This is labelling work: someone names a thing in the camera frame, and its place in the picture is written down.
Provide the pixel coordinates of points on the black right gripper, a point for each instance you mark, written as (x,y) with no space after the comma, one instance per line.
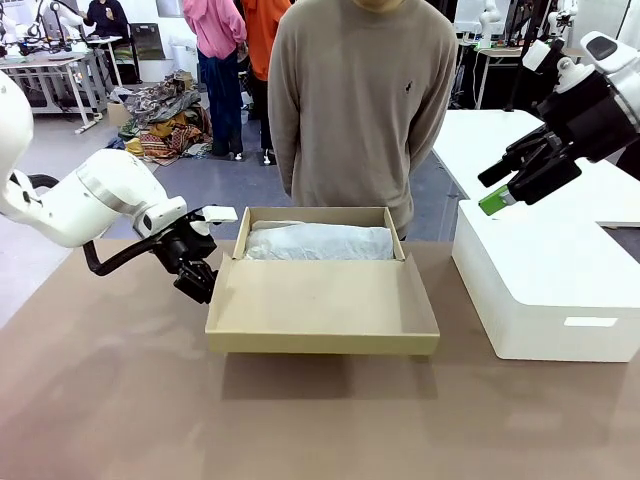
(585,120)

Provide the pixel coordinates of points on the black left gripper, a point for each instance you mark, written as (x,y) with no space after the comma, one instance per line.
(185,247)

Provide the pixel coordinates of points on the brown cardboard shoe box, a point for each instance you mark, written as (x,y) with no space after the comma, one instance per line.
(320,305)

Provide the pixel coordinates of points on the white tissue paper sheet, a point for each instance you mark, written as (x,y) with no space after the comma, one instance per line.
(325,242)

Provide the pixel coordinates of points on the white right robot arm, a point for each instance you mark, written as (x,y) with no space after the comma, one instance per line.
(625,75)

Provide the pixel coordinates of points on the slim white robot arm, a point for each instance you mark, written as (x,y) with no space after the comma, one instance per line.
(487,22)

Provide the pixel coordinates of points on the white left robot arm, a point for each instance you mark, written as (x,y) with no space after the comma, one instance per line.
(100,195)

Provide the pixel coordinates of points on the small cardboard box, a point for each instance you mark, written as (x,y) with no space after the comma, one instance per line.
(119,114)

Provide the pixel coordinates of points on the white-legged lab table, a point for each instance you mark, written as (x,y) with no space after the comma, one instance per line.
(495,50)

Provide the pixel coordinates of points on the pile of patterned fabrics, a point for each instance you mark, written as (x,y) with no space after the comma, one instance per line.
(165,120)

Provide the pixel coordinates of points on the person in beige sweater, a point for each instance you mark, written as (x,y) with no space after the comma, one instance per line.
(360,125)

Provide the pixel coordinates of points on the white bin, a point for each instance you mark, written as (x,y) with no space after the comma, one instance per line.
(182,57)

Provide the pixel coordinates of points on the person in pink hoodie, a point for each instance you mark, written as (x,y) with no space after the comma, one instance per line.
(215,50)

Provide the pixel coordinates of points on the dark flat panel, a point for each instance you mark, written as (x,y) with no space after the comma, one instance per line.
(145,42)

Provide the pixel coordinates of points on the person in orange top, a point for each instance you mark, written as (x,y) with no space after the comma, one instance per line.
(262,40)

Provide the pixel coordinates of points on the grey workbench table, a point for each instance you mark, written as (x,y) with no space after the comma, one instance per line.
(45,62)

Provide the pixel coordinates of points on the seated person in black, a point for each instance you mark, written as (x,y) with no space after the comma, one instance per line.
(107,17)

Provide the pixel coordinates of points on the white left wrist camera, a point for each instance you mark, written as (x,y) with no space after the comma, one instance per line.
(220,214)

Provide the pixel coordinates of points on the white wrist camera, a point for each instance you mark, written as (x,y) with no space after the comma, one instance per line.
(537,54)
(220,214)

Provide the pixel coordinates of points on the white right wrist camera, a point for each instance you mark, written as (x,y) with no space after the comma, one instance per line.
(537,54)

